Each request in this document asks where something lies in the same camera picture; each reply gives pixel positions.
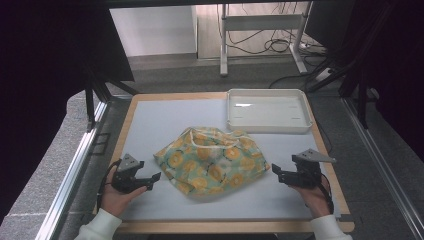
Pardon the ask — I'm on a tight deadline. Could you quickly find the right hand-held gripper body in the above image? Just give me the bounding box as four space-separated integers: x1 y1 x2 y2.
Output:
290 148 337 190

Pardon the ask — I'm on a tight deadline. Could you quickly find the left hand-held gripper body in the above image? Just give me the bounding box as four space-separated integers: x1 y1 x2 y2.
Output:
110 153 146 195

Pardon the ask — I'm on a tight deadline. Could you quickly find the floral cloth bag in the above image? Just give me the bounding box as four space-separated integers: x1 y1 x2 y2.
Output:
152 126 271 198

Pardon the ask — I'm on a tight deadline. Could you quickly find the person's left hand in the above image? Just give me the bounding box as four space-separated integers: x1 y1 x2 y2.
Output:
99 165 148 219

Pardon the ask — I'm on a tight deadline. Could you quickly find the person's right hand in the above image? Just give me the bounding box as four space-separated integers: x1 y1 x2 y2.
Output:
290 174 333 220

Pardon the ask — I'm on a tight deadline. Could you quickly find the light grey table mat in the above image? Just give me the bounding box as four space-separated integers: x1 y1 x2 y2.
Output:
116 98 342 222

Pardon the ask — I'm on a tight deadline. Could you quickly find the white plastic tray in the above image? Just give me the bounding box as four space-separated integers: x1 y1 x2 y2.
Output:
226 88 314 135

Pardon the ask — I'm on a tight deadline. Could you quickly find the black tripod stand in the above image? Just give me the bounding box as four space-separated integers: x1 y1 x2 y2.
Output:
305 49 372 130
83 64 140 133

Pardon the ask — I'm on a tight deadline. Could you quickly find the wooden table board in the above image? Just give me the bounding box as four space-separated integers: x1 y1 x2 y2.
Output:
88 91 356 234

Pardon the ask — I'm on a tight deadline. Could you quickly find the white power strip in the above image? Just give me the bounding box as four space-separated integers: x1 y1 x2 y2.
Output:
314 67 333 83

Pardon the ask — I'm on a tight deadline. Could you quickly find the dark curtain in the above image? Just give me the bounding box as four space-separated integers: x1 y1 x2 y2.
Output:
304 0 424 163
0 0 135 225

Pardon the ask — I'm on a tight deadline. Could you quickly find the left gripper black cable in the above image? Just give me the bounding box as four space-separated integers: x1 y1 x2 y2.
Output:
96 159 123 214

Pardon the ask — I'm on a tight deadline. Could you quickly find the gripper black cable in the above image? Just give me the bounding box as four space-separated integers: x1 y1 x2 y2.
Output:
318 173 335 215
96 159 123 214

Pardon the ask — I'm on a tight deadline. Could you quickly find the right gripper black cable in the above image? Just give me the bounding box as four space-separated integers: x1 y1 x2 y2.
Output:
318 173 335 215

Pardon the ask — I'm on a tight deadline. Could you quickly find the aluminium frame rail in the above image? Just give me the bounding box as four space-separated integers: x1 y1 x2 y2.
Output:
342 96 424 240
34 99 112 240

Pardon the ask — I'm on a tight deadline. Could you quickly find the tangle of black floor cables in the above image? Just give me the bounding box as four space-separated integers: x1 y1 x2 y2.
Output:
216 2 329 91

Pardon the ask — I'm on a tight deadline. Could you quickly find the white wall panel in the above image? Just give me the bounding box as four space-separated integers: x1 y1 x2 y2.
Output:
109 5 199 58

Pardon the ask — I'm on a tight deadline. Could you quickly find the white metal desk frame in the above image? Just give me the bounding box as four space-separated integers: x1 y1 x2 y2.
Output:
218 2 310 78

